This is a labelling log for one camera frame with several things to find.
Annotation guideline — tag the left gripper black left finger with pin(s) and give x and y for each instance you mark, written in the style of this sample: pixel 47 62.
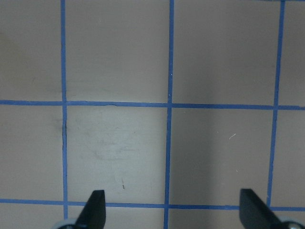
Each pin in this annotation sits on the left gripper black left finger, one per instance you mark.
pixel 93 215

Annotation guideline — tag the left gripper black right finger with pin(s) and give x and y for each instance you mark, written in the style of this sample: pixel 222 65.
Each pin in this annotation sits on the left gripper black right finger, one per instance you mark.
pixel 254 213

